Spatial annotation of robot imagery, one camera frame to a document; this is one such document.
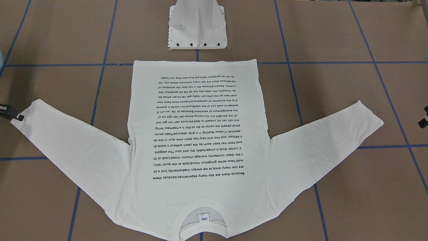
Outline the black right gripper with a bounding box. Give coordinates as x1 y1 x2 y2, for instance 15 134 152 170
0 105 24 122

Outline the white long-sleeve printed shirt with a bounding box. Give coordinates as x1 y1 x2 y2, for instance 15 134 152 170
12 60 383 241

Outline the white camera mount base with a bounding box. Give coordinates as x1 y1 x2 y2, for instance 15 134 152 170
168 0 227 50

